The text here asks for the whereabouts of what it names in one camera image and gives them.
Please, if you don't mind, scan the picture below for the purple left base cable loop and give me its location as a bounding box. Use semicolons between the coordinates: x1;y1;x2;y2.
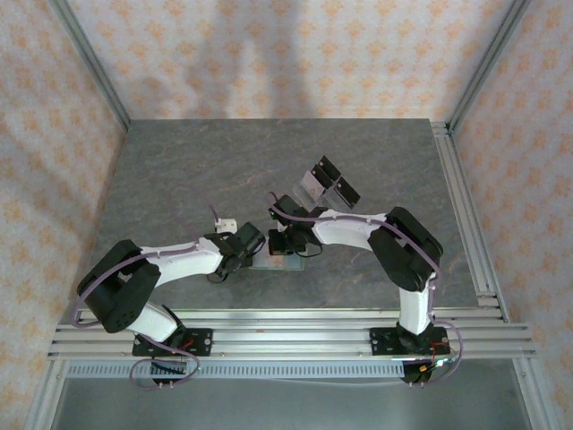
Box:
129;347;201;391

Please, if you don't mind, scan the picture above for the aluminium mounting rail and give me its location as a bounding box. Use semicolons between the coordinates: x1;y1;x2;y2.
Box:
47;307;536;361

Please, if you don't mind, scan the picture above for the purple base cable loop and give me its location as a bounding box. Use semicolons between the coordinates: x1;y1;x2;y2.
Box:
129;347;201;391
409;322;467;389

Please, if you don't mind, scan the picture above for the aluminium frame post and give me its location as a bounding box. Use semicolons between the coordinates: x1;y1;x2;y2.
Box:
47;0;132;134
446;0;533;132

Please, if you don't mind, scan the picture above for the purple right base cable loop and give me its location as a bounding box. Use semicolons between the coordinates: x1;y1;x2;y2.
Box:
409;322;467;389

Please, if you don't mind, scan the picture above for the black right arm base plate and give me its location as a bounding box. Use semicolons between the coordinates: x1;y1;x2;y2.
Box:
369;326;449;358

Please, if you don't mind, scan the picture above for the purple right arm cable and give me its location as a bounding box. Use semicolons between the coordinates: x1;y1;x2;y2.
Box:
267;191;442;323

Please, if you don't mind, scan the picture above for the slotted grey cable duct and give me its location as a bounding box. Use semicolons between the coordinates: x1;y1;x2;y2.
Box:
66;360;406;381

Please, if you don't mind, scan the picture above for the aluminium side rail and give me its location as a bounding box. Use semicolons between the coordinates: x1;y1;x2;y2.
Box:
430;120;510;323

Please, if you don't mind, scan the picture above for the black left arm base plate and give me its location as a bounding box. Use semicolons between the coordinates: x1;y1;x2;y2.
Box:
132;328;214;359

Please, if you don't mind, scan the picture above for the aluminium frame leg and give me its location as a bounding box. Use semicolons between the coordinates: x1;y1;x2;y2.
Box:
24;357;69;430
512;357;554;430

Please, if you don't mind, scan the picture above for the clear acrylic card stand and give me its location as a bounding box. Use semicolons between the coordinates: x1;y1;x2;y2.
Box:
292;154;363;212

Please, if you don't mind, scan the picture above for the black card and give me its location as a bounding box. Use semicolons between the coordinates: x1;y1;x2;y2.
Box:
312;164;335;187
318;155;344;178
334;176;362;210

